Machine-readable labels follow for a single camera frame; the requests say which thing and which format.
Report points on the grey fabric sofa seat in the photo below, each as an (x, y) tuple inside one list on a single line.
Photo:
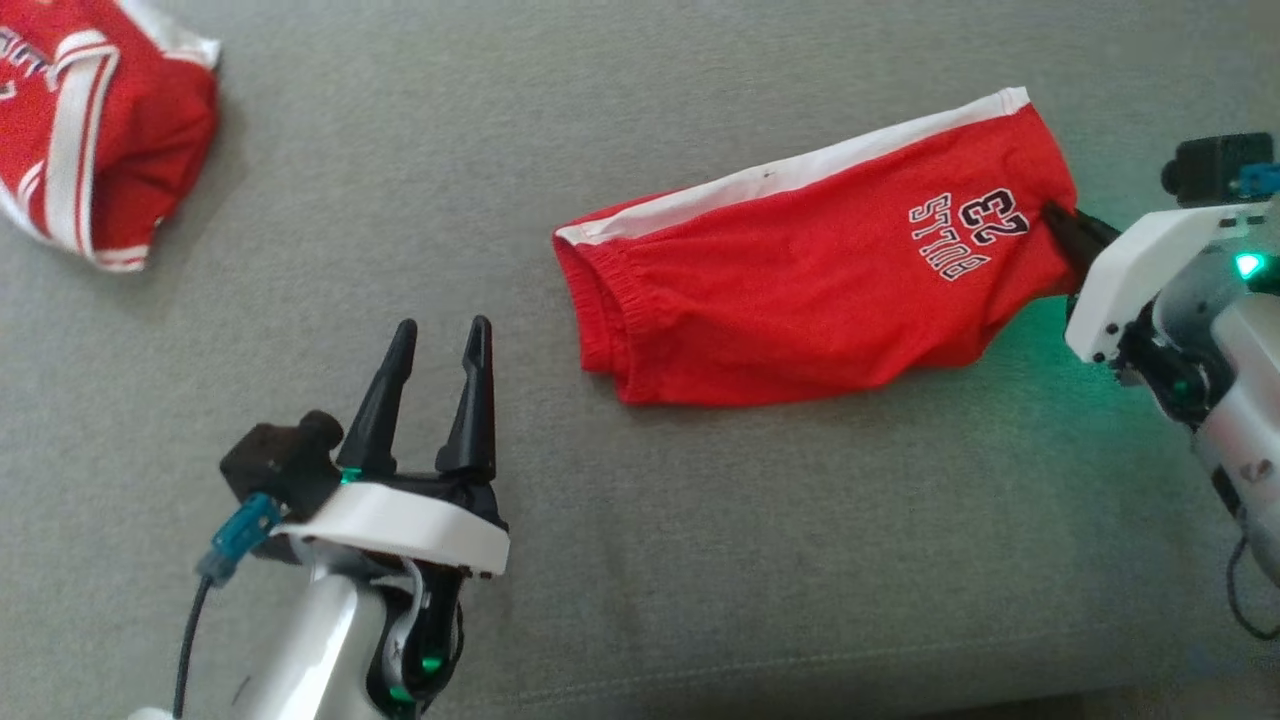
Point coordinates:
[(640, 550)]

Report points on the red shorts with 23 print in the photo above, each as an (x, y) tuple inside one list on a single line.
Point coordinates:
[(780, 290)]

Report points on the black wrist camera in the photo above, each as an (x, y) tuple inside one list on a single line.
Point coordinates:
[(275, 460), (1205, 165)]

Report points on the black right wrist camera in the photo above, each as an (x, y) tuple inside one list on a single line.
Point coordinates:
[(1205, 165)]

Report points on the red jersey with white trim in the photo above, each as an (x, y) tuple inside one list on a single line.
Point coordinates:
[(140, 130)]

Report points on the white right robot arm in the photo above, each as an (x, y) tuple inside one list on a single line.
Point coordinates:
[(1245, 400)]

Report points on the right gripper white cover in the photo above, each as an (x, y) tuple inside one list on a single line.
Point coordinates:
[(1130, 275)]

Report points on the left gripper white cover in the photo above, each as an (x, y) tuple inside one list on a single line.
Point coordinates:
[(400, 525)]

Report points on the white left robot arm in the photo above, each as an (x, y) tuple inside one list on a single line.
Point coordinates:
[(300, 650)]

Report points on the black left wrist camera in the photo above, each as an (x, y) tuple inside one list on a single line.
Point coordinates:
[(275, 460)]

